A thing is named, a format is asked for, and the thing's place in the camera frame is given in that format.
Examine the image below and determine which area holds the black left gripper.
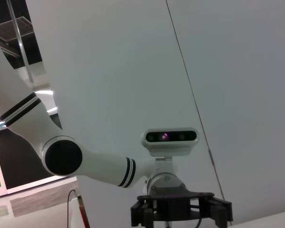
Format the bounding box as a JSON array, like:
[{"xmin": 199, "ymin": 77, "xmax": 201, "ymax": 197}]
[{"xmin": 130, "ymin": 190, "xmax": 234, "ymax": 228}]

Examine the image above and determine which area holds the red rod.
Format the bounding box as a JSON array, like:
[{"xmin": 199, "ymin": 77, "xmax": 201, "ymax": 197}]
[{"xmin": 77, "ymin": 194, "xmax": 91, "ymax": 228}]

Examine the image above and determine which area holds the black display panel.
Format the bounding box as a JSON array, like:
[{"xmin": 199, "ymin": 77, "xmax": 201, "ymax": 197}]
[{"xmin": 0, "ymin": 128, "xmax": 54, "ymax": 190}]

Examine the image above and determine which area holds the silver metal pole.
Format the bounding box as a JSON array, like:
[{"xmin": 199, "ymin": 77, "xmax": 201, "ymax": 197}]
[{"xmin": 9, "ymin": 0, "xmax": 36, "ymax": 84}]

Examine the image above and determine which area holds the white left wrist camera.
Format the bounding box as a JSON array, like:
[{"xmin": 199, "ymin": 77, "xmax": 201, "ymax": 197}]
[{"xmin": 140, "ymin": 127, "xmax": 200, "ymax": 158}]

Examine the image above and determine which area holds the thin black curved cable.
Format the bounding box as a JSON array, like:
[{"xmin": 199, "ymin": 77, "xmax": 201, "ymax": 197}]
[{"xmin": 66, "ymin": 189, "xmax": 78, "ymax": 228}]

